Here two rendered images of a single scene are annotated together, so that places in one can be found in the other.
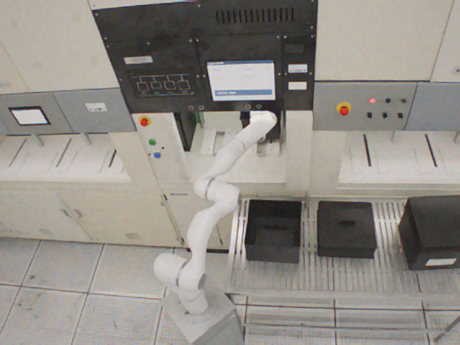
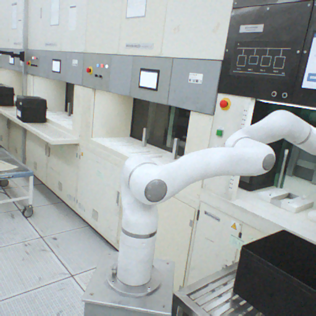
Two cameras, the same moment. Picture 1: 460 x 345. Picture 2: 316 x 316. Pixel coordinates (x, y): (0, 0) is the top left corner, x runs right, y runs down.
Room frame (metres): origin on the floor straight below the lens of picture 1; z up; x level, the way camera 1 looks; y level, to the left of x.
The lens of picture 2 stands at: (0.01, -0.28, 1.44)
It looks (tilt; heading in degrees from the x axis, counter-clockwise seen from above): 14 degrees down; 36
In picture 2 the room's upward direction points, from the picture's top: 7 degrees clockwise
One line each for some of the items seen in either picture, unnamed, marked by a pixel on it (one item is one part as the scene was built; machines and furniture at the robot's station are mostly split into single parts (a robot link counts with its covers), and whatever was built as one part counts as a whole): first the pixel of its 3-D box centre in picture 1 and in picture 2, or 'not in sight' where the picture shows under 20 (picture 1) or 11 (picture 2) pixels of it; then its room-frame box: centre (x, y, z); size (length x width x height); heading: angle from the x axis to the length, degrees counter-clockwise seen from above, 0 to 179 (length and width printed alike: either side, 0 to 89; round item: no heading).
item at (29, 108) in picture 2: not in sight; (31, 108); (1.89, 2.85, 0.93); 0.30 x 0.28 x 0.26; 74
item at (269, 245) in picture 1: (273, 231); (294, 279); (1.04, -0.16, 0.85); 0.28 x 0.28 x 0.17; 76
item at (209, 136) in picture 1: (218, 142); (286, 198); (1.71, 0.06, 0.89); 0.22 x 0.21 x 0.04; 167
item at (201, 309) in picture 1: (193, 296); (136, 253); (0.75, 0.29, 0.85); 0.19 x 0.19 x 0.18
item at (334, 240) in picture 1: (346, 227); not in sight; (1.01, -0.53, 0.83); 0.29 x 0.29 x 0.13; 76
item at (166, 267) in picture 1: (177, 275); (140, 192); (0.77, 0.32, 1.07); 0.19 x 0.12 x 0.24; 57
